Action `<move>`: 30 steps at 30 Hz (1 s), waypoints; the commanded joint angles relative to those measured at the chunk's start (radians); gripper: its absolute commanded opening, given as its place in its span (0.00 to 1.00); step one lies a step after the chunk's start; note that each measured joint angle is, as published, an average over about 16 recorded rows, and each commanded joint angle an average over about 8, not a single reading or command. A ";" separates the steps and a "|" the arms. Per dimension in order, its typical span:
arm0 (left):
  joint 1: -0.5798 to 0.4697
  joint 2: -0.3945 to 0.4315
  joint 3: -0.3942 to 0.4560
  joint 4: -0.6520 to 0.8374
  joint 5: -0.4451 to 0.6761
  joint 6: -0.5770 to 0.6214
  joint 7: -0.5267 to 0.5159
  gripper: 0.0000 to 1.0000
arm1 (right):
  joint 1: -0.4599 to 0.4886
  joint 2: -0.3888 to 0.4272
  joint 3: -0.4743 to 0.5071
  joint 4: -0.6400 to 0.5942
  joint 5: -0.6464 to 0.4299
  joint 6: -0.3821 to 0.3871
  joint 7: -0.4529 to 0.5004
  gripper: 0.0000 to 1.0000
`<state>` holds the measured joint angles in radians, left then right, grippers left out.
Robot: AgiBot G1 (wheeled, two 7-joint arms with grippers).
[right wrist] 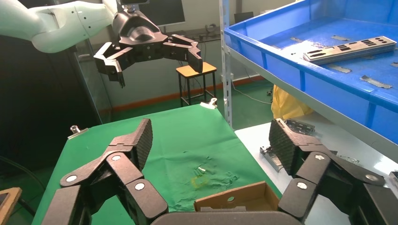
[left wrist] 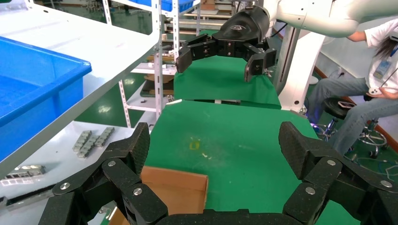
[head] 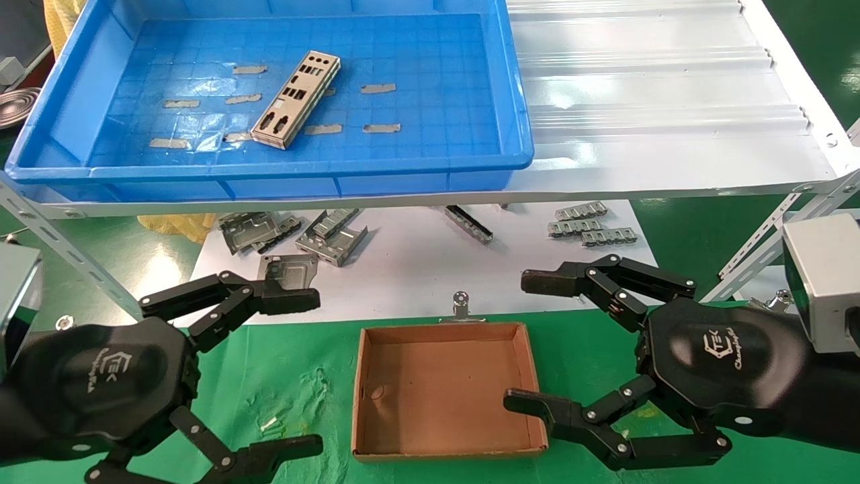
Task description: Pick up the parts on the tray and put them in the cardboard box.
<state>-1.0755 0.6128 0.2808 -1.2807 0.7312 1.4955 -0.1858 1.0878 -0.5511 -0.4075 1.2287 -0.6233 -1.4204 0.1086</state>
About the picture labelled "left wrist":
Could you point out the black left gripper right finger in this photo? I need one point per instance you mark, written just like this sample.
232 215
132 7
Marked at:
323 174

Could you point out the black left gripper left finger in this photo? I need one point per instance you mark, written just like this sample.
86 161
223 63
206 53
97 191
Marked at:
121 177

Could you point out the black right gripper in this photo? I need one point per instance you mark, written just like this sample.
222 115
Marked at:
245 28

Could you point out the white handheld controller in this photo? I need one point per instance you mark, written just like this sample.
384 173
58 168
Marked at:
374 91

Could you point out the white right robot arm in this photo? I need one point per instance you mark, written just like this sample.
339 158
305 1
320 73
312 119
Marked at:
326 15

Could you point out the shallow cardboard box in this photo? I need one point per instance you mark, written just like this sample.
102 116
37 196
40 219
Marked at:
174 189

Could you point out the blue plastic tray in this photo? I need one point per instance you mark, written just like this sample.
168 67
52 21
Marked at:
34 90

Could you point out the person left hand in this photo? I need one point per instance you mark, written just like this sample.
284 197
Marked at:
390 93

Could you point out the small notched metal strip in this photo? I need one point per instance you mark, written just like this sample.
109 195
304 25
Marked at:
82 141
105 136
88 147

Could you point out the small brown carton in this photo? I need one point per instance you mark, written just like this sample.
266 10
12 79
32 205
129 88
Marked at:
207 4

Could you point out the white background shelf rack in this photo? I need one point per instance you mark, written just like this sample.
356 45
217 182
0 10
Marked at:
175 31

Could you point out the black round stool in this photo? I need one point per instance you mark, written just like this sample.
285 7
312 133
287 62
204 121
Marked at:
332 108

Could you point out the white flat shelf board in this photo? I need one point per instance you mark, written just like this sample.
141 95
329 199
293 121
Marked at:
56 155

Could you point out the pink-rimmed smartphone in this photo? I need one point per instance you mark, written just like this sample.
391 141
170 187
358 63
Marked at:
346 104

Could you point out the seated person white shirt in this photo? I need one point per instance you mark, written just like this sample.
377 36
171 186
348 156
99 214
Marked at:
357 108

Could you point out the perforated white angle strut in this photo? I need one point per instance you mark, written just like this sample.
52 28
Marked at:
158 77

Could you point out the white robot torso column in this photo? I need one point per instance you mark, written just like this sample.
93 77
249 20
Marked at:
301 77

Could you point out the blue background storage bin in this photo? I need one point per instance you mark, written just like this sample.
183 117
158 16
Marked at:
168 4

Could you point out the blue id badge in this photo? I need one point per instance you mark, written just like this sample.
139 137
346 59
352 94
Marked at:
382 70

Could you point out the white ribbed shelf board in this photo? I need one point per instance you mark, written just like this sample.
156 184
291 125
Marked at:
93 40

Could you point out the long slotted metal rail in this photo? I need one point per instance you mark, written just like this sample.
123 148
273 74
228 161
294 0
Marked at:
25 174

